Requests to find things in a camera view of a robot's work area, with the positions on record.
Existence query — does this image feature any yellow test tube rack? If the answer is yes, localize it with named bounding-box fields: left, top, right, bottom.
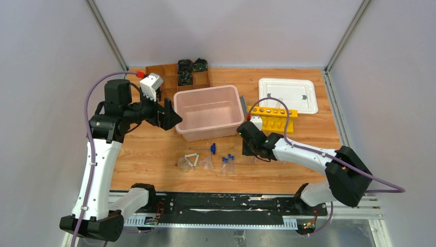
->
left=246, top=106, right=287, bottom=134

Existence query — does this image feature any pink plastic bin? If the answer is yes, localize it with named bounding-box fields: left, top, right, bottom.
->
left=173, top=85, right=245, bottom=142

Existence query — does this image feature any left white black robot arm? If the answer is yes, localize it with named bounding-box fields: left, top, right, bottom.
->
left=60, top=74, right=182, bottom=242

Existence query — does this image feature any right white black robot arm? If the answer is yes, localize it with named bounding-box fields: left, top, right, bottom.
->
left=237, top=121, right=372, bottom=215

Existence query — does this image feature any blue capped glass rod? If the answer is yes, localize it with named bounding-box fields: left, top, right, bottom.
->
left=178, top=143, right=217, bottom=155

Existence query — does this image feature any brown compartment tray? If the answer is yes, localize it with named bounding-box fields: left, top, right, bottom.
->
left=146, top=63, right=211, bottom=102

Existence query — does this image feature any white clay triangle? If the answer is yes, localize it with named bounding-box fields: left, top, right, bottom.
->
left=184, top=153, right=199, bottom=170

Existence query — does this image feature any small glass beaker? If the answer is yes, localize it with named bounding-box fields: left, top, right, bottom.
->
left=177, top=156, right=191, bottom=173

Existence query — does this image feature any clear plastic funnel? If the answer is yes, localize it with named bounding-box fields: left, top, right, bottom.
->
left=199, top=152, right=214, bottom=170

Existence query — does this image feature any white plastic lid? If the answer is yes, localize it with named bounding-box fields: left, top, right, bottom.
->
left=258, top=78, right=318, bottom=115

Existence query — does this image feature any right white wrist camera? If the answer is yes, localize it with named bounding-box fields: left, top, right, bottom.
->
left=249, top=115, right=263, bottom=131

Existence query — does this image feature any black coiled cable bundle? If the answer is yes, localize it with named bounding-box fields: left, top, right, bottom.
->
left=193, top=58, right=209, bottom=73
left=177, top=59, right=194, bottom=72
left=177, top=72, right=194, bottom=86

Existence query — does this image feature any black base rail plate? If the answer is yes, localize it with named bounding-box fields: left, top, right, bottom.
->
left=122, top=191, right=329, bottom=230

